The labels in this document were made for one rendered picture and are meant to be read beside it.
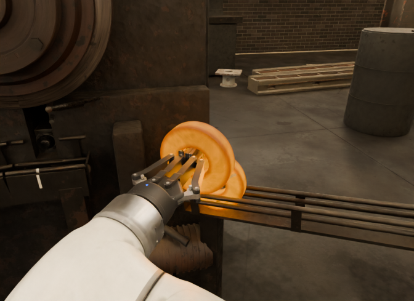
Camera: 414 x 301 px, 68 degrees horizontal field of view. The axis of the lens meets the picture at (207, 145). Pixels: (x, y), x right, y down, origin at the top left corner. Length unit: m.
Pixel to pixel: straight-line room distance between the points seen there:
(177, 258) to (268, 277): 0.71
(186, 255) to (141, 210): 0.46
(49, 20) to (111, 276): 0.50
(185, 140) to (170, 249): 0.36
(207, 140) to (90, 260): 0.31
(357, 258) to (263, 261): 0.45
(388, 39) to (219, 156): 2.51
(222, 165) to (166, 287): 0.30
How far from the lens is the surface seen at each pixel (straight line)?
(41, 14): 0.70
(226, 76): 4.41
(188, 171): 0.54
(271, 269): 1.54
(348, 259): 1.69
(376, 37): 3.01
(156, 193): 0.45
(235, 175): 0.72
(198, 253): 0.87
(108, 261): 0.36
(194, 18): 0.93
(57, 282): 0.35
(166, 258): 0.86
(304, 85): 4.43
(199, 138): 0.58
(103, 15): 0.77
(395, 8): 4.80
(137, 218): 0.41
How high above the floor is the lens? 1.11
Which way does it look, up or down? 25 degrees down
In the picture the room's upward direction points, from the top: straight up
